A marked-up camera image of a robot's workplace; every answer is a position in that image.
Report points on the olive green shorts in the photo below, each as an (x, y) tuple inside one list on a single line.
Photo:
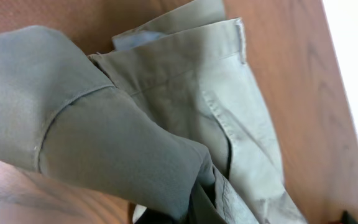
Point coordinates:
[(171, 120)]

